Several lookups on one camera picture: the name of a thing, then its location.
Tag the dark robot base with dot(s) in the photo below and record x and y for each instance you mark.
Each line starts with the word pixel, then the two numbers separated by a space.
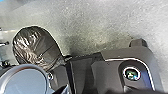
pixel 140 60

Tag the grey rounded robot cover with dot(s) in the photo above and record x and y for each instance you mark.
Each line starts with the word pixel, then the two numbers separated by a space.
pixel 23 80

